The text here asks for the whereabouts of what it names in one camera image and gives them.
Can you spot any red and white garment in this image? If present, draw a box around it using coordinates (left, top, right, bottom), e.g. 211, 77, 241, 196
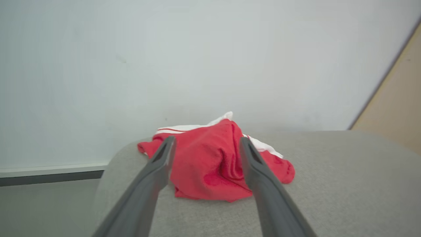
137, 111, 295, 202

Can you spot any grey fabric sofa seat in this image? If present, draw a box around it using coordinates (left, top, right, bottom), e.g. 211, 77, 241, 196
93, 130, 421, 237

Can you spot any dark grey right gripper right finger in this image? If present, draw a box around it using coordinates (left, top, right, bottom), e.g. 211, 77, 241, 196
239, 137, 317, 237

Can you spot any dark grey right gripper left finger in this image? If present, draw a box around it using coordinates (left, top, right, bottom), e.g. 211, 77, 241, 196
92, 136, 177, 237

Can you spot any dark grey skirting board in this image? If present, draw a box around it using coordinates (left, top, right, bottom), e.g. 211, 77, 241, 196
0, 163, 109, 187

